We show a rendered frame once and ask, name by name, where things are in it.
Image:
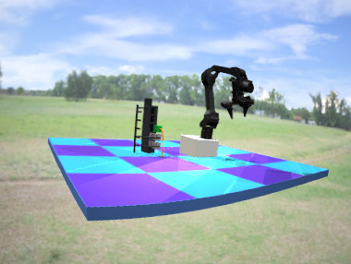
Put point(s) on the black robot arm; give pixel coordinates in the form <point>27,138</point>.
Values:
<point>240,83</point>

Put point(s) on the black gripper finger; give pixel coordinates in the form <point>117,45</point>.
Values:
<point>230,112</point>
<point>245,109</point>

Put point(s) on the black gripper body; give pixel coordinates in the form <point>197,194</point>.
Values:
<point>227,104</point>

